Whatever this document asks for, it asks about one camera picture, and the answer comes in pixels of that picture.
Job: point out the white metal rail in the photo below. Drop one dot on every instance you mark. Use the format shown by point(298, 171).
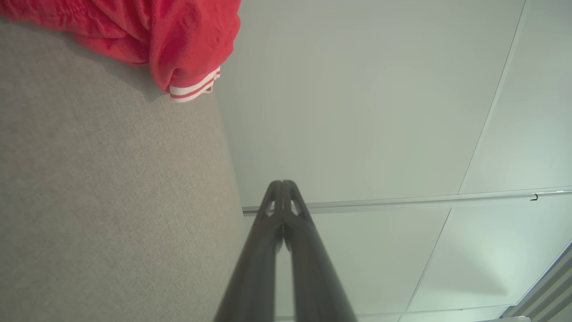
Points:
point(402, 201)

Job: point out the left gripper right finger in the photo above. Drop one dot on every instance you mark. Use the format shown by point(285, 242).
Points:
point(317, 277)

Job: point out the grey ribbed panel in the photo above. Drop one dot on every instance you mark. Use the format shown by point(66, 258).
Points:
point(549, 290)

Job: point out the red basketball shorts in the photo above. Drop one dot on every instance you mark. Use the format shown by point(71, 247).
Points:
point(178, 36)

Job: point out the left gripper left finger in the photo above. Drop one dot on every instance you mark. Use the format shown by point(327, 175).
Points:
point(254, 277)

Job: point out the grey fabric sofa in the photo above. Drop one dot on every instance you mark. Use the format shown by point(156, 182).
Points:
point(111, 201)

